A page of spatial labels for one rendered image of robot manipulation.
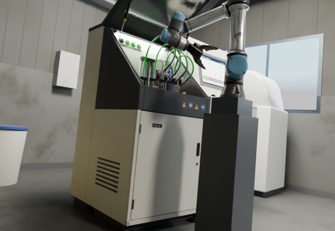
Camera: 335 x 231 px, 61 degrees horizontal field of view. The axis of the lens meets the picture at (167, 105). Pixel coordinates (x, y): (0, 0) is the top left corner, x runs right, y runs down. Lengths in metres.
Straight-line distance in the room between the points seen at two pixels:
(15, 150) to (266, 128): 2.70
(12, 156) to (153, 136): 1.70
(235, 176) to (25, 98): 3.08
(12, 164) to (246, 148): 2.31
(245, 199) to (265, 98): 2.00
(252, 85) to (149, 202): 2.20
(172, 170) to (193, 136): 0.31
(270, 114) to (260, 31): 1.78
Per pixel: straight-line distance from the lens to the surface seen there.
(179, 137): 2.04
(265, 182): 3.50
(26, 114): 4.07
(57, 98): 4.22
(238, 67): 1.59
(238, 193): 1.66
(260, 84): 3.61
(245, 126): 1.66
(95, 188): 2.21
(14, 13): 4.18
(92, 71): 2.43
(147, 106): 1.84
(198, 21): 1.84
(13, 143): 3.16
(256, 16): 4.99
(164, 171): 1.98
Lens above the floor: 0.69
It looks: 5 degrees up
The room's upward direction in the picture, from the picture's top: 5 degrees clockwise
